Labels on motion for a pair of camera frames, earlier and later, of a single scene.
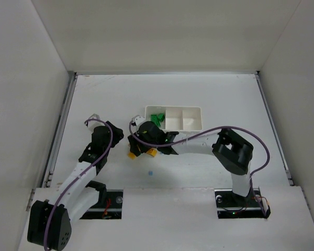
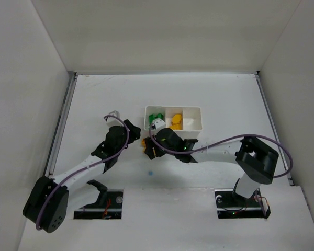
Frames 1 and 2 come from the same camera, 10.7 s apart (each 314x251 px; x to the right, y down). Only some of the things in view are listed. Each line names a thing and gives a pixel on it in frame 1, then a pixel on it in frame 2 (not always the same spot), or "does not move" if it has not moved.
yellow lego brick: [131, 155] -> [179, 126]
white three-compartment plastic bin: [177, 118] does not move
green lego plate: [154, 118] does not move
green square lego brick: [160, 117] does not move
